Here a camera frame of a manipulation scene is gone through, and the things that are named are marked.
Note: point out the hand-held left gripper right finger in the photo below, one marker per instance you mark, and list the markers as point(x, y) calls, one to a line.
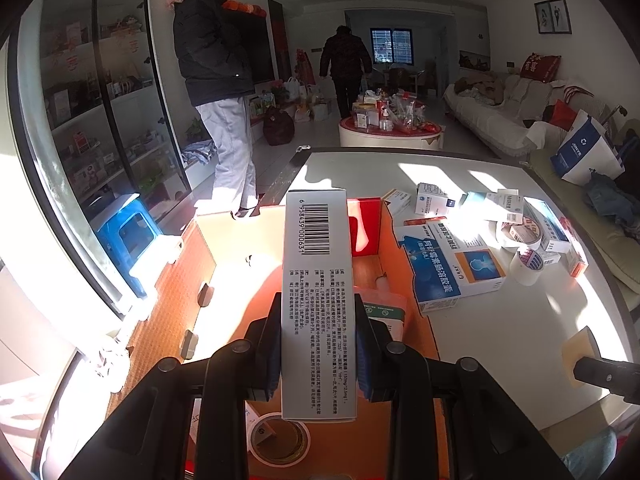
point(365, 375)

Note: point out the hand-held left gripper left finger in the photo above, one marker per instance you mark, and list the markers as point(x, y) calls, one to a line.
point(272, 360)

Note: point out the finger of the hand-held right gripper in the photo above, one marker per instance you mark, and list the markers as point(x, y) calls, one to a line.
point(605, 377)

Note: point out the long white medicine box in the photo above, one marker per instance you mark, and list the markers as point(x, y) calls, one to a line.
point(315, 285)

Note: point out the red cardboard box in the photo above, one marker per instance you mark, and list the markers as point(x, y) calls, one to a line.
point(165, 305)

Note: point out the red white medicine box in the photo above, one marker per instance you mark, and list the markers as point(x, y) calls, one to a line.
point(575, 255)

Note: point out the white green medicine box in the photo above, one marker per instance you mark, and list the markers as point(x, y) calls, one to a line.
point(385, 317)

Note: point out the large beige tape roll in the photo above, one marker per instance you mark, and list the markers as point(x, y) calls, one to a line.
point(295, 455)

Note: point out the large blue white medicine box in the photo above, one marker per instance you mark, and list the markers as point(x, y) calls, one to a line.
point(425, 270)

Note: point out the green sofa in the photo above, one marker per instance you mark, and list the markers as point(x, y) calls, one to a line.
point(590, 245)

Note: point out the white tape roll striped core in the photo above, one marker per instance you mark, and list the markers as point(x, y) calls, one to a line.
point(520, 272)

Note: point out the red printed tape roll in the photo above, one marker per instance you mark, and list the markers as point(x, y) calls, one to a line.
point(535, 240)

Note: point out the red white flat packet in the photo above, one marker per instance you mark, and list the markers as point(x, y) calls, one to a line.
point(420, 222)

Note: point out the small white orange medicine box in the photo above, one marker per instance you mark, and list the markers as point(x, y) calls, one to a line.
point(397, 201)

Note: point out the blue jeans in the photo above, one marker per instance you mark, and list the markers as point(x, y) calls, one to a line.
point(607, 197)

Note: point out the blue plastic stool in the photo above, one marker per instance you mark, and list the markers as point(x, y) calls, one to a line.
point(127, 240)

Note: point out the dark clothing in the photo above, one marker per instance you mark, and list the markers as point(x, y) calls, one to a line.
point(631, 175)

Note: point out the striped cloth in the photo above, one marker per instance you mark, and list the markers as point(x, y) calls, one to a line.
point(200, 152)

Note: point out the blue white paper bag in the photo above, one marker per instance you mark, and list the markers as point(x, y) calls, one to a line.
point(580, 155)

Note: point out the dark bag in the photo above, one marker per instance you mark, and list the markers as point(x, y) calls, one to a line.
point(278, 127)

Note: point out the potted plant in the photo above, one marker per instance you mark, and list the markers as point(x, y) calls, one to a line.
point(196, 130)

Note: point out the group of gift bags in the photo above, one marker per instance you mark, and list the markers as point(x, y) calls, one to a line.
point(305, 95)

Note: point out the white sofa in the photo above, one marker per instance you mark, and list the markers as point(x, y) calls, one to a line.
point(500, 120)

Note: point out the red white striped bag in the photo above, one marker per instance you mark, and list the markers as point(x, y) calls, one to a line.
point(577, 92)

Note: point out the dining table with chairs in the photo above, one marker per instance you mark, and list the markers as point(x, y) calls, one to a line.
point(400, 77)

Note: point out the red pillow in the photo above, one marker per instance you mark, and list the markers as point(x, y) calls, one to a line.
point(540, 67)

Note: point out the glass display cabinet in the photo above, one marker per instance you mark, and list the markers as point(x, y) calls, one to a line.
point(75, 110)

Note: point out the window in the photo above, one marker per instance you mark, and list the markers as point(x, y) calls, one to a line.
point(391, 46)

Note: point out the flower garland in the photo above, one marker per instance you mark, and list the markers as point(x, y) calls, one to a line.
point(245, 8)

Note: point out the red wall decoration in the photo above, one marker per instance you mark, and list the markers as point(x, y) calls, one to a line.
point(281, 35)

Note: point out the framed wall photo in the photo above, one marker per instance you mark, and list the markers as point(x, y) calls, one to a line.
point(552, 17)

